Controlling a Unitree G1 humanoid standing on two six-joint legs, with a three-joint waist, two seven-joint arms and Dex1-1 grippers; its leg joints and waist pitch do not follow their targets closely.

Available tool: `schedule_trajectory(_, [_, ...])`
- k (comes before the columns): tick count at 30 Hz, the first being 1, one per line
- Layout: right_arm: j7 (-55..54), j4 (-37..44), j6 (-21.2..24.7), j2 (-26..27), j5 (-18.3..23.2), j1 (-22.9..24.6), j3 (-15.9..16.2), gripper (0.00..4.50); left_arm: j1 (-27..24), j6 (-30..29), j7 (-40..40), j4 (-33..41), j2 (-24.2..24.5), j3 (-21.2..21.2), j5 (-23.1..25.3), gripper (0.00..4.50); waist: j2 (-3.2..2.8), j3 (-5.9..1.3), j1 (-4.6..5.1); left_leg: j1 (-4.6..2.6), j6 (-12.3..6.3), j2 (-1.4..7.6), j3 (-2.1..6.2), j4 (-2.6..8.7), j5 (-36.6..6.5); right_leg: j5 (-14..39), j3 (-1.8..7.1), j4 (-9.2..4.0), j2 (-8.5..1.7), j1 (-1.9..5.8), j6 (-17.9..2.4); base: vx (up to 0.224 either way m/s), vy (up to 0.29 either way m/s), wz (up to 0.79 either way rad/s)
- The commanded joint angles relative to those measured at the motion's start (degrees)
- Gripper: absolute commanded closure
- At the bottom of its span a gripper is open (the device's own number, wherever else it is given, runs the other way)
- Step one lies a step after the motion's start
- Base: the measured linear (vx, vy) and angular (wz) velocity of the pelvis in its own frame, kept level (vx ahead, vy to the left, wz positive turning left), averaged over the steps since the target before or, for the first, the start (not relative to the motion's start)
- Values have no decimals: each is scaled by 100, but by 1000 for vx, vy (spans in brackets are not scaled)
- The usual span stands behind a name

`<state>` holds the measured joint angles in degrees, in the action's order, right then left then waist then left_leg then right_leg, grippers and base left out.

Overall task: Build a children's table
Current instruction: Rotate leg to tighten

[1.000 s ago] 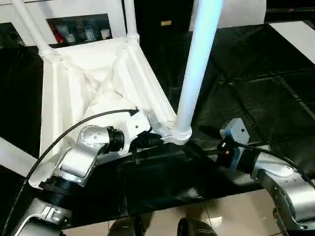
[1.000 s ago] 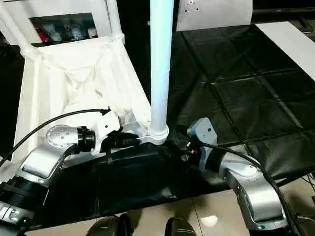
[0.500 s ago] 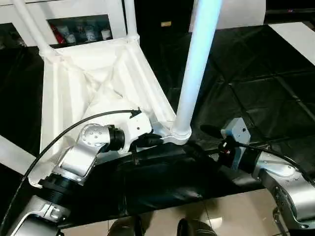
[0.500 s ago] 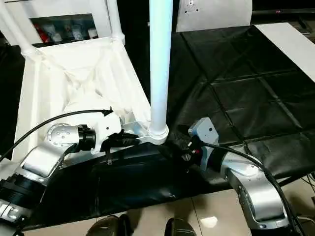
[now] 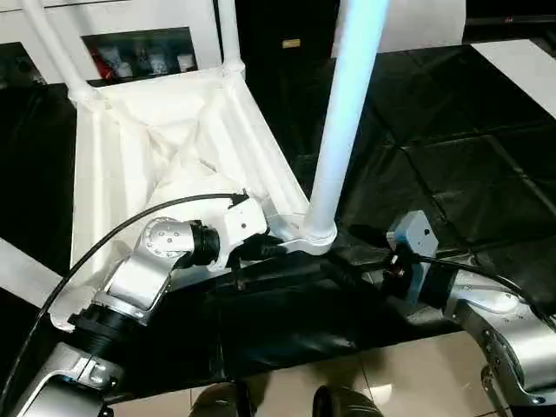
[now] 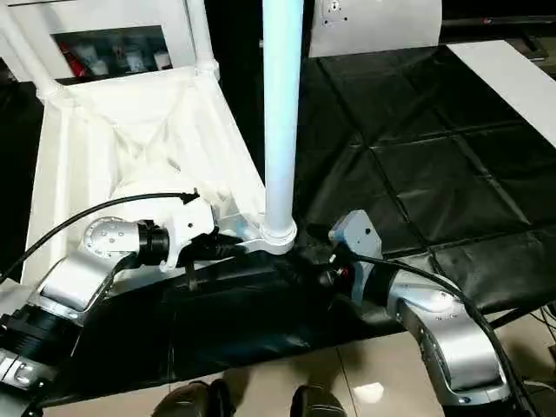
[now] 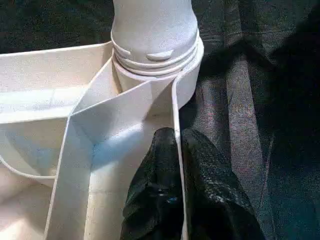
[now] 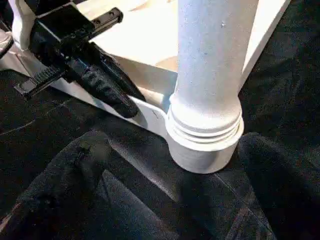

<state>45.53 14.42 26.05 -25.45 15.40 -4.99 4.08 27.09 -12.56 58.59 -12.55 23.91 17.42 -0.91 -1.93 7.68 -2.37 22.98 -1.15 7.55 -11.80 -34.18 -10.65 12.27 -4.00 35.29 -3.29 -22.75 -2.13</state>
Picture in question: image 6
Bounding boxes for black cabinet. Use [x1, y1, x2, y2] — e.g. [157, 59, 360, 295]
[211, 0, 319, 96]

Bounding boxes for black rod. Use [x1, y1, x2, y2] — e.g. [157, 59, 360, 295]
[491, 302, 556, 331]

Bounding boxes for small bottles on shelf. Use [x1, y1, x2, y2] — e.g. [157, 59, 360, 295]
[55, 33, 176, 80]

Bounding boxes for white plastic bag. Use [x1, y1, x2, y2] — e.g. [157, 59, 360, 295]
[308, 0, 445, 58]

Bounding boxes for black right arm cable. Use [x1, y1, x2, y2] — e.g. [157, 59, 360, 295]
[349, 250, 556, 417]

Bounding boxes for white cabinet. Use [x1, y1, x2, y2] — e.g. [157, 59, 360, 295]
[0, 0, 197, 84]

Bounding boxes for dark right robot foot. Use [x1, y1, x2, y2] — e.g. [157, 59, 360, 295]
[289, 383, 350, 417]

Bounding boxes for white plastic table top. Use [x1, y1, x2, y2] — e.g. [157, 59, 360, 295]
[21, 61, 301, 289]

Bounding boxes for dark robot foot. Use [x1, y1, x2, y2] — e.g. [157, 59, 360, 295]
[289, 383, 350, 417]
[151, 378, 237, 417]

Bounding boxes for dark left robot foot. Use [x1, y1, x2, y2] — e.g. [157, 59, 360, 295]
[151, 378, 237, 417]

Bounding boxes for white flat sheet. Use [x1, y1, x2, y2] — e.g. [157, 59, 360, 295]
[447, 39, 556, 146]

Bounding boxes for white plastic table leg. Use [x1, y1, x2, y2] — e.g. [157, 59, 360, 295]
[183, 0, 221, 81]
[0, 3, 68, 103]
[260, 0, 306, 246]

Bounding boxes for black work mat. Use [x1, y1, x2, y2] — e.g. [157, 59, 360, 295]
[0, 43, 556, 405]

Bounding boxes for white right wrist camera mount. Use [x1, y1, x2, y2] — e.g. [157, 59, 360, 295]
[328, 208, 384, 307]

